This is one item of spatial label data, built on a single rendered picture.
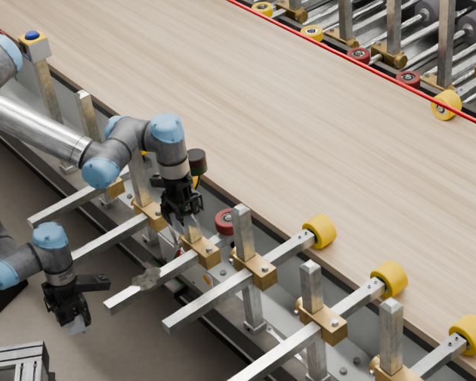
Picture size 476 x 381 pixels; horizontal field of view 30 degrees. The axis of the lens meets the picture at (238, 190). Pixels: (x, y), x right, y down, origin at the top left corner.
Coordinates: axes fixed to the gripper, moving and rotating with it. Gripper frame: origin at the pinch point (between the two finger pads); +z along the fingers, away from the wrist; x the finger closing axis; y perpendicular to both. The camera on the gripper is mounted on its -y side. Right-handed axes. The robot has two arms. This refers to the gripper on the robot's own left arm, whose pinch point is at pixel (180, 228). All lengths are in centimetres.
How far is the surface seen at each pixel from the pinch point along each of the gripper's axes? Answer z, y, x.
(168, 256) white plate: 27.1, -20.1, 5.3
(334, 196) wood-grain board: 10.3, 8.7, 45.3
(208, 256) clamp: 13.8, 0.6, 6.7
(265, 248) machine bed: 26.8, -2.8, 28.0
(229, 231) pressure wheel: 11.6, -1.4, 15.5
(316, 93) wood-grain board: 10, -34, 77
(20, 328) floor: 101, -100, -24
